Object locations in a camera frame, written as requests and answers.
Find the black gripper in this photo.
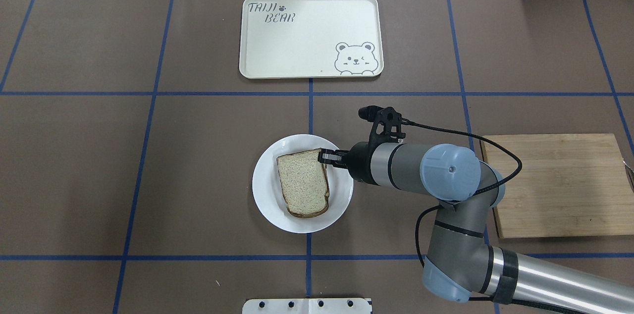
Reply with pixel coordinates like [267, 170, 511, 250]
[318, 142, 379, 185]

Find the bread slice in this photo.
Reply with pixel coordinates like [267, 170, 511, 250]
[283, 191, 330, 218]
[276, 149, 330, 198]

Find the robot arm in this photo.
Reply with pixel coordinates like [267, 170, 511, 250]
[317, 142, 634, 314]

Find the white round plate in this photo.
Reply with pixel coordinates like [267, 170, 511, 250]
[251, 134, 355, 234]

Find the cream bear tray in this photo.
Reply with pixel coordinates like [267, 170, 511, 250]
[239, 0, 384, 80]

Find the wooden cutting board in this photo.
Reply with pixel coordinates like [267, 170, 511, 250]
[490, 133, 634, 239]

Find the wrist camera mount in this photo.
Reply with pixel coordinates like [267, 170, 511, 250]
[358, 105, 406, 147]

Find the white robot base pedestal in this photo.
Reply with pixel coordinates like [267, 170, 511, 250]
[242, 298, 373, 314]

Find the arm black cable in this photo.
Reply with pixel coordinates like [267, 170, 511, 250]
[404, 120, 585, 314]

